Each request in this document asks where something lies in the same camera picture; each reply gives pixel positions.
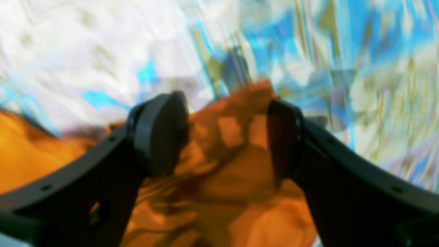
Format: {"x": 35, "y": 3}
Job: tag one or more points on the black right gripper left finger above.
{"x": 88, "y": 203}

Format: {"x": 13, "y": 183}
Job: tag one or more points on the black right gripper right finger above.
{"x": 353, "y": 203}

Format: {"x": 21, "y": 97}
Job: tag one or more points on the orange T-shirt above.
{"x": 224, "y": 192}

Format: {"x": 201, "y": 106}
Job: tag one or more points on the patterned blue tablecloth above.
{"x": 367, "y": 70}

